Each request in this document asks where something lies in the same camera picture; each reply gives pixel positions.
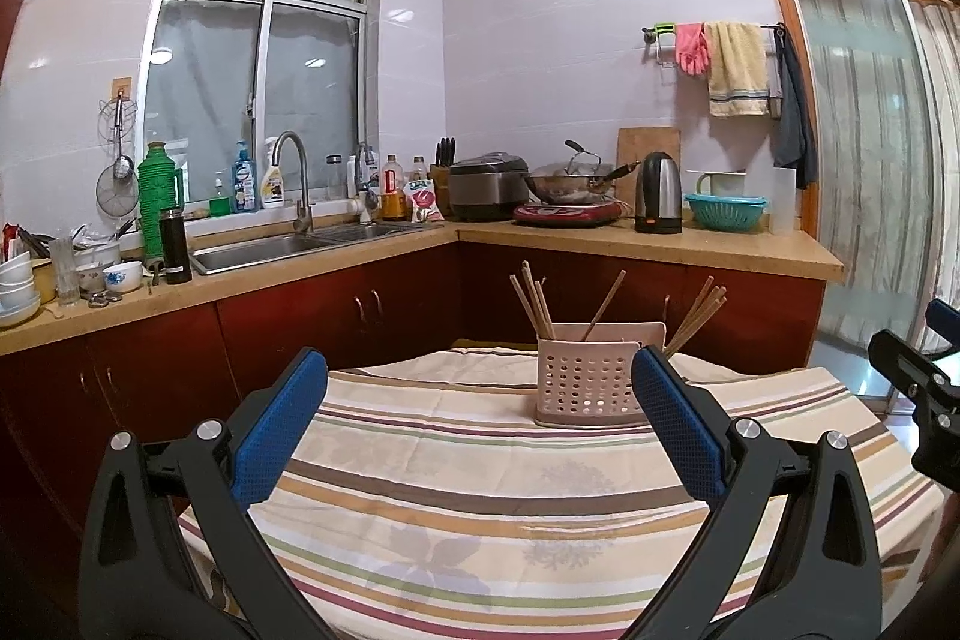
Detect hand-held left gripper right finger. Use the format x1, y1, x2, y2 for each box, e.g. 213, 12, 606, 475
631, 344, 884, 640

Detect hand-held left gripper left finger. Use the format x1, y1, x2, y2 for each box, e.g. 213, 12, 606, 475
79, 346, 329, 640

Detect pink plastic utensil holder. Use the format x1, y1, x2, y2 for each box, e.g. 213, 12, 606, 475
534, 320, 668, 429

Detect frosted glass sliding door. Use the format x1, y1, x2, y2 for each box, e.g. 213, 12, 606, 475
784, 0, 931, 401

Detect wooden kitchen countertop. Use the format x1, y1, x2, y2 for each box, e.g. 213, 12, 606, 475
0, 218, 845, 356

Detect steel kitchen sink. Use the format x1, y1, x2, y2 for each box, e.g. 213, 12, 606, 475
187, 221, 428, 275

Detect translucent plastic container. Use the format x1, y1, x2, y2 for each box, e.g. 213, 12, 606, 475
770, 165, 797, 235

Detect patterned curtain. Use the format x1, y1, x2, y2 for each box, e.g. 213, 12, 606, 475
904, 0, 960, 311

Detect striped tablecloth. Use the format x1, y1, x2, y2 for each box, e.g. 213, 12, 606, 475
176, 340, 946, 640

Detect black vacuum flask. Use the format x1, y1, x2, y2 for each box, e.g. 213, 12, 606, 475
159, 209, 192, 286

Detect steel kitchen faucet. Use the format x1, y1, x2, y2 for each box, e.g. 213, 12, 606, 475
271, 130, 314, 235

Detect white bowl with blue print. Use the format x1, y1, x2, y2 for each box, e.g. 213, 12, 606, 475
101, 260, 143, 294

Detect teal plastic colander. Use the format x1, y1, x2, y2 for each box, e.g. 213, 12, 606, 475
684, 192, 770, 231

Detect steel electric kettle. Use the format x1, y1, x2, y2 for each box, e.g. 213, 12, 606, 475
634, 151, 683, 235

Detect dark grey cloth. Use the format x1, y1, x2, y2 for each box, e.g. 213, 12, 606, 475
772, 26, 818, 190

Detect red induction cooker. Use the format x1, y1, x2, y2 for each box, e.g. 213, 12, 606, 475
512, 201, 623, 229

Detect white spray bottle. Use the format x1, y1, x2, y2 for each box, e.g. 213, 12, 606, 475
259, 137, 286, 210

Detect blue dish soap bottle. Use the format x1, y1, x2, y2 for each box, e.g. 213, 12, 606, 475
231, 141, 257, 214

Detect amber oil bottle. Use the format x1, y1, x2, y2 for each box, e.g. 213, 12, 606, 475
380, 154, 406, 221

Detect green thermos bottle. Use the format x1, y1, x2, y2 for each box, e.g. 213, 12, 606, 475
137, 141, 185, 259

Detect pink snack bag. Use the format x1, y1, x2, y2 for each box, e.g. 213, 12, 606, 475
403, 179, 440, 223

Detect glass cup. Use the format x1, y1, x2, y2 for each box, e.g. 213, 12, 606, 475
49, 235, 80, 305

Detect steel wok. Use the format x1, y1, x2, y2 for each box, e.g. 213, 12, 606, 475
523, 160, 642, 205

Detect glass wok lid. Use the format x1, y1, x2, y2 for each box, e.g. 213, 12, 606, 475
529, 139, 616, 184

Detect wooden cutting board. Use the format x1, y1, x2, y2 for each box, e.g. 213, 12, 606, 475
616, 126, 681, 206

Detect knife block with knives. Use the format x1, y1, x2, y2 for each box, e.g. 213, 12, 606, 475
429, 136, 458, 214

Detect stack of white bowls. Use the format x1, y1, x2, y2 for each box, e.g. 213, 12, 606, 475
0, 257, 42, 326

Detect grey rice cooker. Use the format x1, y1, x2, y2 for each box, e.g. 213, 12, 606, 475
448, 152, 532, 223

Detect metal ladle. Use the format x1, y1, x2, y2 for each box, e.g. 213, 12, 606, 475
111, 94, 134, 176

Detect yellow towel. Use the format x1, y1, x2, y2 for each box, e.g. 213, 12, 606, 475
703, 20, 771, 118

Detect aluminium sliding window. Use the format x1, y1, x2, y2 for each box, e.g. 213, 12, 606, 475
139, 0, 385, 214

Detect pink rubber gloves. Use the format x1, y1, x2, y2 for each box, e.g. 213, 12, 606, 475
673, 23, 710, 77

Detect metal towel rack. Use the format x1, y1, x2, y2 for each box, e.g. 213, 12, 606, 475
641, 21, 787, 67

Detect wire skimmer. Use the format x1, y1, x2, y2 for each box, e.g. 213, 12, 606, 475
95, 160, 140, 214

